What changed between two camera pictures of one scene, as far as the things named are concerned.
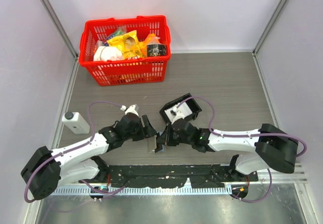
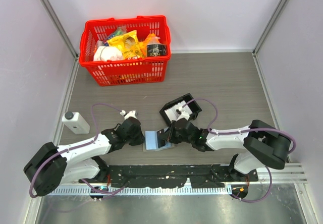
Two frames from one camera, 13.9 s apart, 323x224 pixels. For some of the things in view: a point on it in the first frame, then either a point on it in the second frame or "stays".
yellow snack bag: x=128 y=43 stays
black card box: x=191 y=103 stays
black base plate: x=199 y=175 stays
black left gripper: x=148 y=131 to x=141 y=138
